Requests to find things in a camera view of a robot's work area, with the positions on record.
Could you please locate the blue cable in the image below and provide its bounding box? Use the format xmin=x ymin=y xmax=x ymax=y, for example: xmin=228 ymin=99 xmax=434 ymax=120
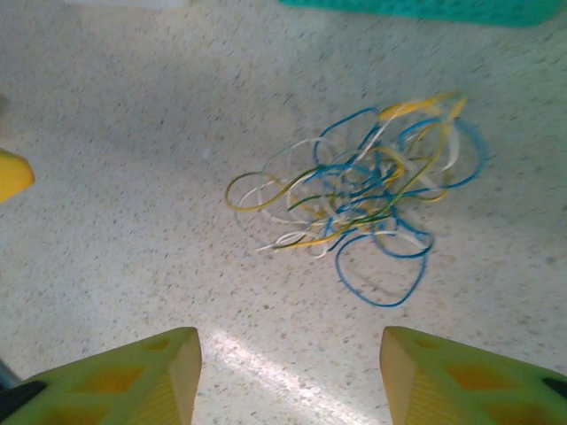
xmin=325 ymin=207 xmax=435 ymax=307
xmin=312 ymin=107 xmax=489 ymax=200

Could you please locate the white cable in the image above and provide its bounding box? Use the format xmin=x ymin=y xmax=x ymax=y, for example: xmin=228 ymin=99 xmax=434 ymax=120
xmin=234 ymin=126 xmax=464 ymax=260
xmin=254 ymin=136 xmax=426 ymax=260

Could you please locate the white plastic basket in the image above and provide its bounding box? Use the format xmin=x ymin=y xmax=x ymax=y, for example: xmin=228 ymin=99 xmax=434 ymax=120
xmin=61 ymin=0 xmax=187 ymax=9

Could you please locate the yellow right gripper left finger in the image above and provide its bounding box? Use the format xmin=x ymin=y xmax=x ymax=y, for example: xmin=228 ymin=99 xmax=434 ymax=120
xmin=0 ymin=326 xmax=203 ymax=425

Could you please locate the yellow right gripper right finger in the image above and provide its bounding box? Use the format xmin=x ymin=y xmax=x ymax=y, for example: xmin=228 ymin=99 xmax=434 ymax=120
xmin=379 ymin=326 xmax=567 ymax=425

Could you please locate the teal plastic basket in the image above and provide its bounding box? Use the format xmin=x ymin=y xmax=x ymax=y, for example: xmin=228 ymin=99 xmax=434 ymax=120
xmin=277 ymin=0 xmax=563 ymax=27

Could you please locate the green yellow striped cable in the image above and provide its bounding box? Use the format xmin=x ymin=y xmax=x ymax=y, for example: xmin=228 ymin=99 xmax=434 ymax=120
xmin=224 ymin=132 xmax=448 ymax=249

